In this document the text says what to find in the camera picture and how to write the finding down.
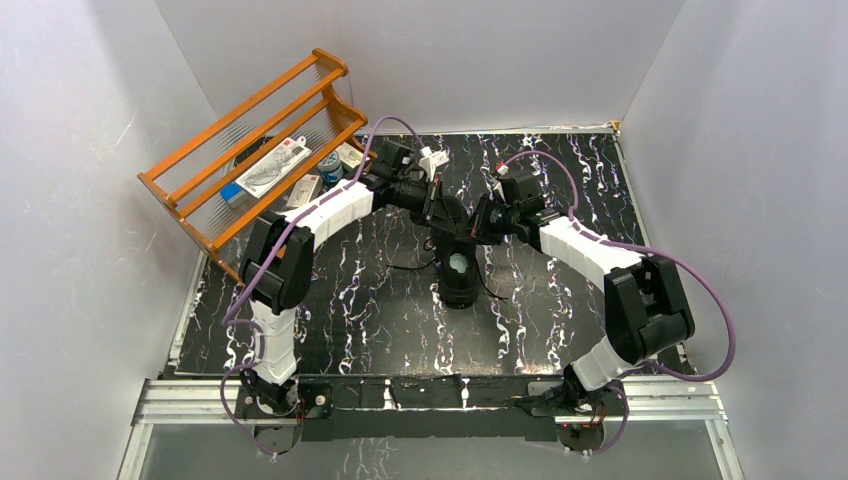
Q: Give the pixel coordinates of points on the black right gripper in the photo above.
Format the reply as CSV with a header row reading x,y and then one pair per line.
x,y
480,234

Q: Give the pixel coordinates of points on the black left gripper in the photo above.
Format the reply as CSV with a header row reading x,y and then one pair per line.
x,y
428,203

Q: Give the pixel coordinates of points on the black mesh shoe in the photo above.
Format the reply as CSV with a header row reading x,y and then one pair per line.
x,y
458,277

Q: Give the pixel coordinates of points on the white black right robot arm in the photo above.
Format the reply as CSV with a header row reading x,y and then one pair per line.
x,y
646,309

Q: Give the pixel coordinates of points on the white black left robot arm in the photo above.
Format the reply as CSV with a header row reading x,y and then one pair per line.
x,y
278,264

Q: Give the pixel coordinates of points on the small green white box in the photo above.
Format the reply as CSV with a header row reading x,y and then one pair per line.
x,y
349,156

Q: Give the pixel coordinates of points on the blue tape roll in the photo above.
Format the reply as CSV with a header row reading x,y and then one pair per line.
x,y
331,169

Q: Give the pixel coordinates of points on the beige rectangular box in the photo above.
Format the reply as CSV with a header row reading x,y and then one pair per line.
x,y
306,189

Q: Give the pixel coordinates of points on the white ruler set package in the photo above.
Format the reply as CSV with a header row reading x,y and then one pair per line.
x,y
272,168

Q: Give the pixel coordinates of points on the blue eraser block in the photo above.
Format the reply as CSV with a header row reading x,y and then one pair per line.
x,y
233,195

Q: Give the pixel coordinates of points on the orange wooden shelf rack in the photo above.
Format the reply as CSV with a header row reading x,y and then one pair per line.
x,y
300,104

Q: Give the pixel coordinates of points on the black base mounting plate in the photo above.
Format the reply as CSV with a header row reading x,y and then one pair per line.
x,y
333,407

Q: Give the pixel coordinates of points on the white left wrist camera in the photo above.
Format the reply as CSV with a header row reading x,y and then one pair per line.
x,y
430,161

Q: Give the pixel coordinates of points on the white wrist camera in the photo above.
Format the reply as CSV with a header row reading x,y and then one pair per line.
x,y
499,174
430,161

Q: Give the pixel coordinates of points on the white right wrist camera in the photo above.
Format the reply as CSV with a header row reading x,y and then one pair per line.
x,y
499,174

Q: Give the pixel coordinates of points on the aluminium frame rail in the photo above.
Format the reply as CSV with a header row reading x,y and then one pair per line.
x,y
650,398

